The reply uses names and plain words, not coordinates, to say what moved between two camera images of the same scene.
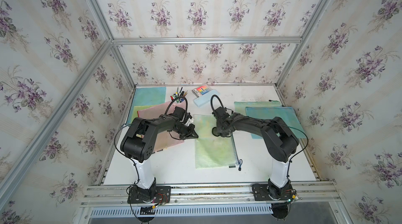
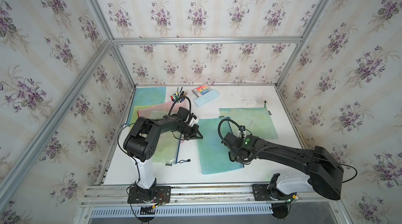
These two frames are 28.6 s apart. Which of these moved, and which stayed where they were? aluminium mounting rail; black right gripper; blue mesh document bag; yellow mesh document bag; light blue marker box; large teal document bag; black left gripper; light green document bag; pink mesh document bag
Moved: large teal document bag; light green document bag; black right gripper
Stayed: blue mesh document bag; pink mesh document bag; yellow mesh document bag; black left gripper; aluminium mounting rail; light blue marker box
